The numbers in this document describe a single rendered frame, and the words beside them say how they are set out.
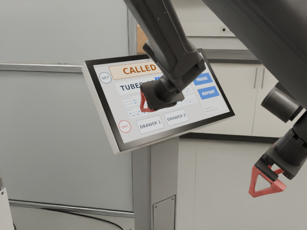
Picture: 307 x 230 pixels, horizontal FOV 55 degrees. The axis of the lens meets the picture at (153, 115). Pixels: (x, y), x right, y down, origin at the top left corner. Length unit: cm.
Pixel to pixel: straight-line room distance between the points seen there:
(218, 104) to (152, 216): 52
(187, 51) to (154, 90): 22
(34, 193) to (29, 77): 85
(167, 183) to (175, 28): 86
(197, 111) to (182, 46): 62
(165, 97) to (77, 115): 125
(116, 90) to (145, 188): 43
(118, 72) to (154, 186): 47
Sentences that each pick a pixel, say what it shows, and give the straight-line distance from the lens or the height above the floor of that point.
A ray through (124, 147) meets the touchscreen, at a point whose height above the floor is 97.
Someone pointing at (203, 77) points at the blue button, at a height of 110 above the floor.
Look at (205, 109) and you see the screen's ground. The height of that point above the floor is 100.
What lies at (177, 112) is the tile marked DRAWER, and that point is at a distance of 101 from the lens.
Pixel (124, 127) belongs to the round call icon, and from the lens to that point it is 89.
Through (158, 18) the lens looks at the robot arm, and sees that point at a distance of 39.
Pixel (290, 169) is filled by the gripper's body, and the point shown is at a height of 107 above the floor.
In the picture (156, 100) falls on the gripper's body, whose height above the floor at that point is 115.
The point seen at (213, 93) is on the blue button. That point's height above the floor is 104.
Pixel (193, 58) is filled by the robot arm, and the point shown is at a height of 127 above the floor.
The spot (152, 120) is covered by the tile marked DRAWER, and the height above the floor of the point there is 101.
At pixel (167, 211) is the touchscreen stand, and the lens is 129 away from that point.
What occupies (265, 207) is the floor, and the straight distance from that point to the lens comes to 237.
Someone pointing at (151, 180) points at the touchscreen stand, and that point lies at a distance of 115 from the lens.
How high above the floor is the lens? 135
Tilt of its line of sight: 20 degrees down
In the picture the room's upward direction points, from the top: straight up
